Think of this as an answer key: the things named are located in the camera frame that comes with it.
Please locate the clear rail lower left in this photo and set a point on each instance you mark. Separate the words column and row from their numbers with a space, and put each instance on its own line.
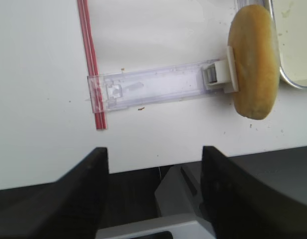
column 112, row 92

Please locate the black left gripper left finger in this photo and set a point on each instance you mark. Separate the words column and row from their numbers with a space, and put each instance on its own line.
column 70, row 208

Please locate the white metal tray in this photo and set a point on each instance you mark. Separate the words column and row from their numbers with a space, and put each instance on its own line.
column 290, row 18

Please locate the left red tape strip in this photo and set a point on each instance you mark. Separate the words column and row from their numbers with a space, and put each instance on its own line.
column 93, row 73

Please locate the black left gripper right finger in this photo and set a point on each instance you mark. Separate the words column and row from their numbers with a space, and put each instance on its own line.
column 239, row 206

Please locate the bun bottom slice outer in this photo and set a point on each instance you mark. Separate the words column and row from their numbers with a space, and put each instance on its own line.
column 253, row 39

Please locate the white pusher block bun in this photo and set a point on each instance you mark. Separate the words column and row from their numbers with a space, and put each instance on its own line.
column 222, row 74

